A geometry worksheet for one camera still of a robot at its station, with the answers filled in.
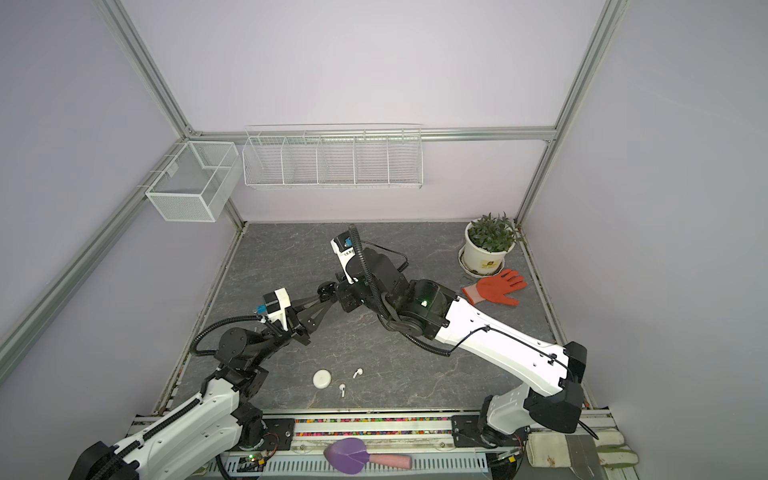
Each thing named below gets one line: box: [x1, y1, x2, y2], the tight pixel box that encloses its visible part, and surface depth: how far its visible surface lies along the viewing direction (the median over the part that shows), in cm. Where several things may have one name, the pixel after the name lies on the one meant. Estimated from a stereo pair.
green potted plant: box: [468, 211, 525, 253], surface depth 96 cm
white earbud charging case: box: [312, 368, 333, 390], surface depth 83 cm
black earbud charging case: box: [317, 281, 339, 303], surface depth 68 cm
